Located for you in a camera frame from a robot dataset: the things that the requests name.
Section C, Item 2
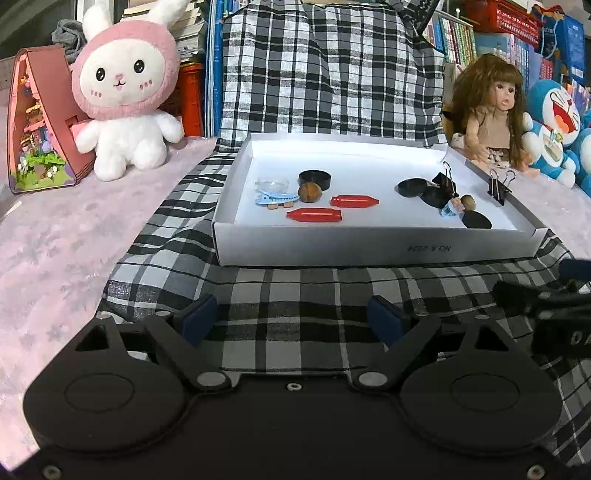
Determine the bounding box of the brown walnut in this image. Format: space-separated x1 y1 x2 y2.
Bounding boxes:
297 182 322 203
460 195 476 211

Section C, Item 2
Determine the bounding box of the small blue cartoon badge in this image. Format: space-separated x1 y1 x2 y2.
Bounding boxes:
441 197 465 217

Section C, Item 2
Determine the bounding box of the black binder clip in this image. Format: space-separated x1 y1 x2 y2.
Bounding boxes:
432 161 459 198

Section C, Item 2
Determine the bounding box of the red plastic tube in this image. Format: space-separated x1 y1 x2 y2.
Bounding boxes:
329 194 380 208
286 207 342 223

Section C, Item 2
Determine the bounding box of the light blue hair clip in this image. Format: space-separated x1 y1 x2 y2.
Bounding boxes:
256 191 300 210

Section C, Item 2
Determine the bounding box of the clear plastic cup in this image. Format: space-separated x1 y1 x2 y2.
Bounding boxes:
256 177 290 194

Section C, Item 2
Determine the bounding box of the black oval pad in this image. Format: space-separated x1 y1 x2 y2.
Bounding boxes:
462 210 492 229

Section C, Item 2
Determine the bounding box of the binder clip on box edge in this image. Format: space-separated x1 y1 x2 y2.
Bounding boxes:
488 169 516 206

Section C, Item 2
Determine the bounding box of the white cardboard box tray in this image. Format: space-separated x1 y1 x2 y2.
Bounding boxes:
212 134 547 268

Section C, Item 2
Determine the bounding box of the pink fuzzy blanket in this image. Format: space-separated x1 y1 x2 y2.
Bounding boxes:
1 138 215 468

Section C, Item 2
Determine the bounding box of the blue Doraemon plush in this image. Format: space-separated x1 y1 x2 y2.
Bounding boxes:
522 79 581 189

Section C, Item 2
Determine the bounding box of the brown haired baby doll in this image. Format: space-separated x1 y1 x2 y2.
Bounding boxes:
442 53 539 176

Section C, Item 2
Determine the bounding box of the red cylindrical tin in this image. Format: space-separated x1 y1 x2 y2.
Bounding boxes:
159 63 204 137

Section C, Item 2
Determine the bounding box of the pink triangular miniature house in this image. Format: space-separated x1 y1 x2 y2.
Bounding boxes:
7 45 94 194

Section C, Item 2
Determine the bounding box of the red plastic basket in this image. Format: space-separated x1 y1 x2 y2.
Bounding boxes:
463 0 541 47

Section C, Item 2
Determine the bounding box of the pink white bunny plush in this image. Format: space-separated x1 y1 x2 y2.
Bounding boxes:
72 1 188 182

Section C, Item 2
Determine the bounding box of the black white plaid cloth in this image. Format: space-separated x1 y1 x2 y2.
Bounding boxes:
96 0 591 467

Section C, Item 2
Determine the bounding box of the stack of books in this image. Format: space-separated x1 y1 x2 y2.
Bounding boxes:
121 1 209 63

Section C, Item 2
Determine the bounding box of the grey crumpled cloth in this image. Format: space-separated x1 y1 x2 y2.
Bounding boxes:
51 19 87 64

